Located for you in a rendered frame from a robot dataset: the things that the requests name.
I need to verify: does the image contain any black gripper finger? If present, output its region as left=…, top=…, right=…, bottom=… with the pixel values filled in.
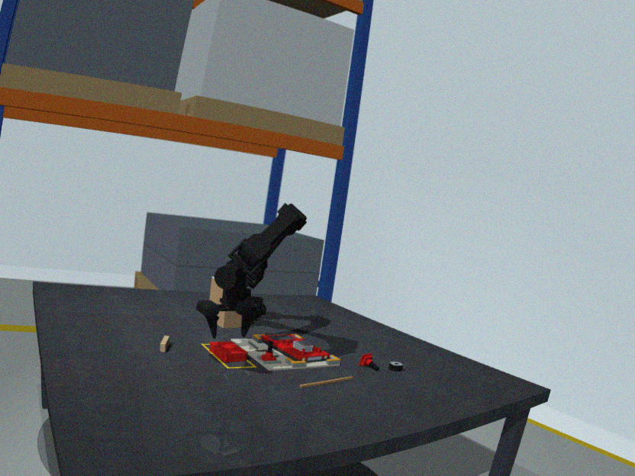
left=241, top=314, right=261, bottom=337
left=206, top=316, right=219, bottom=339

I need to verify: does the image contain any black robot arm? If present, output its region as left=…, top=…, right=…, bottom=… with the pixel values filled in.
left=214, top=203, right=307, bottom=316

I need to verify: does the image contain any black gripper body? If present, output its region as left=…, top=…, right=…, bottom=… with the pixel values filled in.
left=196, top=284, right=266, bottom=317

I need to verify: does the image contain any brown thin rod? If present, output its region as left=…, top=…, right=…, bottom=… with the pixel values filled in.
left=300, top=376, right=353, bottom=388

